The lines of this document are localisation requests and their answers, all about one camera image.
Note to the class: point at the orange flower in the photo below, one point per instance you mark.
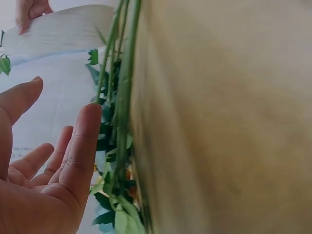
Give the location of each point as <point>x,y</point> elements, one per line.
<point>131,185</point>

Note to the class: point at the white wrapping paper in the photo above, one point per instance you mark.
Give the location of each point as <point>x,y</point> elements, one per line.
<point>65,31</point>

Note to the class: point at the thick green flower stem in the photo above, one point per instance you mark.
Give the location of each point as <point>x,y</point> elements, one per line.
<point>128,80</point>

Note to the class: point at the cluster of green leaves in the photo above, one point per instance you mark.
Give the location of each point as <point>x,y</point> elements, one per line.
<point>109,136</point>

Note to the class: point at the thin green flower stem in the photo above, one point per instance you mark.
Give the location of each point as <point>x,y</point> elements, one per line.
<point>114,48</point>
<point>107,53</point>

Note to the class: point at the person's left hand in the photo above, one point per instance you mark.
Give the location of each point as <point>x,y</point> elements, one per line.
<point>29,202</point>

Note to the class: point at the person's right hand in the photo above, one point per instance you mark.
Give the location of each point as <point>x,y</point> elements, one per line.
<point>33,9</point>

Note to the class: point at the person's right fingers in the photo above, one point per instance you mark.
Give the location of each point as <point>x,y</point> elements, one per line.
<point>24,23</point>

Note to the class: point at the pale blue paper sheet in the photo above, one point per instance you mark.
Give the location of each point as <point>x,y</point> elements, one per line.
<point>58,83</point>

